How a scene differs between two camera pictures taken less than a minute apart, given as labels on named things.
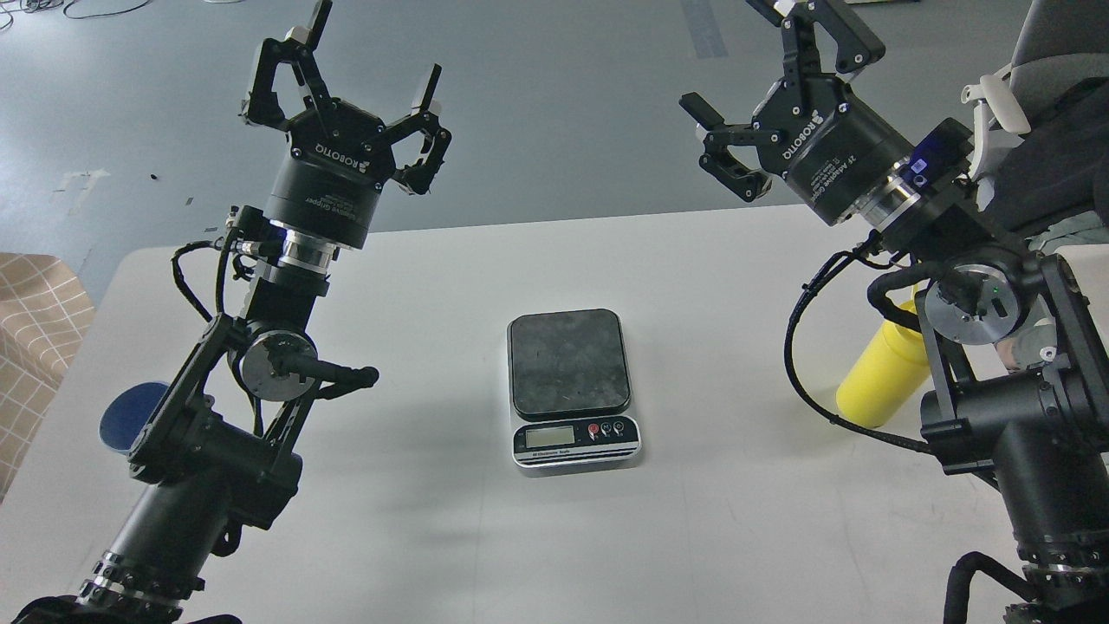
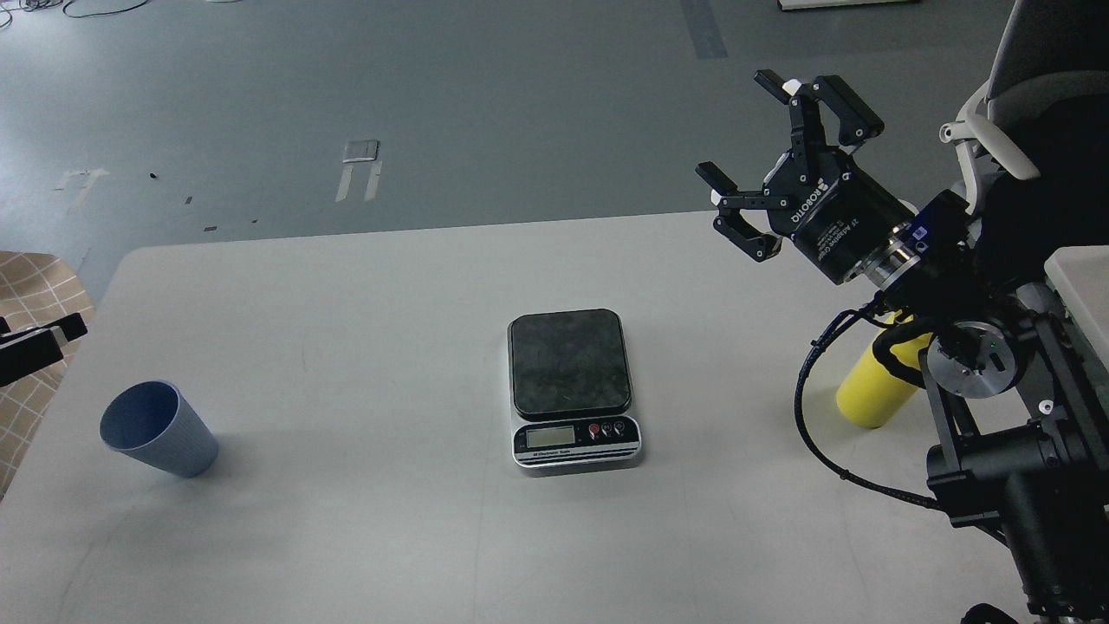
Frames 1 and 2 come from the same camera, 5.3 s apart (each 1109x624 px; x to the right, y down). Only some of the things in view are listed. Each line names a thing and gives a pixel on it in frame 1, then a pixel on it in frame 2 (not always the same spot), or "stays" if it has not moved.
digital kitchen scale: [570, 393] stays
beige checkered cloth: [43, 315] stays
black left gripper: [329, 184] to [26, 351]
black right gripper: [819, 132] to [836, 221]
